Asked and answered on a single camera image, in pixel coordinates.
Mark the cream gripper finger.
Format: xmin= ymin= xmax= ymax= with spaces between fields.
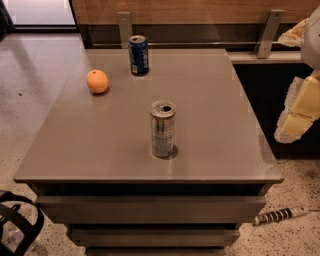
xmin=274 ymin=75 xmax=320 ymax=144
xmin=278 ymin=18 xmax=309 ymax=47

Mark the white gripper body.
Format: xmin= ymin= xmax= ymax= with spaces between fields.
xmin=301 ymin=6 xmax=320 ymax=70

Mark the silver energy drink can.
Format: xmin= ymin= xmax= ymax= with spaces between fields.
xmin=150 ymin=100 xmax=176 ymax=158

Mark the blue pepsi can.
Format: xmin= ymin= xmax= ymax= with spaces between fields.
xmin=128 ymin=35 xmax=149 ymax=76

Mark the orange fruit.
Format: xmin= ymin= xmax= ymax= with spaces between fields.
xmin=86 ymin=69 xmax=109 ymax=94

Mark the grey drawer cabinet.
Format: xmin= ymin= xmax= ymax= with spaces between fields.
xmin=15 ymin=50 xmax=282 ymax=256

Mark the right metal bracket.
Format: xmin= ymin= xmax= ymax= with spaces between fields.
xmin=254 ymin=9 xmax=285 ymax=59

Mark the metal bracket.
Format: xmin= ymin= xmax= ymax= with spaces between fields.
xmin=254 ymin=9 xmax=285 ymax=59
xmin=117 ymin=11 xmax=132 ymax=49

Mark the metal rail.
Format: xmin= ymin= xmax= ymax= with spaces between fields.
xmin=86 ymin=41 xmax=280 ymax=49

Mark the left metal bracket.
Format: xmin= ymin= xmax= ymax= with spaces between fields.
xmin=117 ymin=11 xmax=132 ymax=49

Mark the black plastic frame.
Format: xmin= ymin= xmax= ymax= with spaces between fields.
xmin=0 ymin=190 xmax=44 ymax=256

